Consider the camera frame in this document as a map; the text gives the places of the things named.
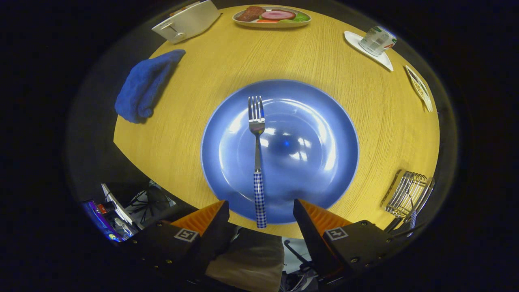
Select blue cloth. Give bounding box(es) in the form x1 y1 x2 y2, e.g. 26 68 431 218
114 49 186 124

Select white flat device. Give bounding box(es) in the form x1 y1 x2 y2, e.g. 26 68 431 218
101 183 134 225

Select green lettuce leaf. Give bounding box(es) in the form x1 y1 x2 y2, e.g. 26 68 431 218
280 12 311 23

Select small drink bottle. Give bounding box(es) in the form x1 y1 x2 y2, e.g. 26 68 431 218
359 26 397 57

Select toast slice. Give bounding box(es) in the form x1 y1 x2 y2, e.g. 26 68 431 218
169 1 201 17

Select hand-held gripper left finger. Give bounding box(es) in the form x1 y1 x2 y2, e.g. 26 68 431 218
120 200 231 284

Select blue plate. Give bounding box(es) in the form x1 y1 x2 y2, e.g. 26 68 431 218
201 79 360 225

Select person's khaki trousers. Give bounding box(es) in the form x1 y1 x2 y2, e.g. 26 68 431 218
205 227 285 292

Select fork with checked handle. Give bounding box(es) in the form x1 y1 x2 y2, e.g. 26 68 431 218
248 95 268 229

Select spoon with checked handle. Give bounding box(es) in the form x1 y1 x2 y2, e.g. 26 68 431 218
407 191 418 238

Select lit purple screen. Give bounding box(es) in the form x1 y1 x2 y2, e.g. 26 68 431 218
83 200 122 243

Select green-rimmed food plate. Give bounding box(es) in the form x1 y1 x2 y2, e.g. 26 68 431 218
232 5 312 28

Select brown meat patty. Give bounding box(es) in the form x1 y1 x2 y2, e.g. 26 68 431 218
235 6 266 22

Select white square coaster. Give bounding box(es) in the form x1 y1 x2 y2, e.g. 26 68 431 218
344 31 394 72

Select pink ham slice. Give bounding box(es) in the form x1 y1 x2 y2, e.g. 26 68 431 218
261 10 296 21

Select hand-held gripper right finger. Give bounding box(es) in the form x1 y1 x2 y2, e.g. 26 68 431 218
293 199 406 284

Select white toaster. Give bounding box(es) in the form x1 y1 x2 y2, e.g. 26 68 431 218
152 0 221 44

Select metal wire cutlery rack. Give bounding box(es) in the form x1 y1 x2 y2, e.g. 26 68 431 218
380 169 435 219

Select white divided seasoning dish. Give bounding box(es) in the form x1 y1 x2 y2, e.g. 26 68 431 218
405 65 433 113

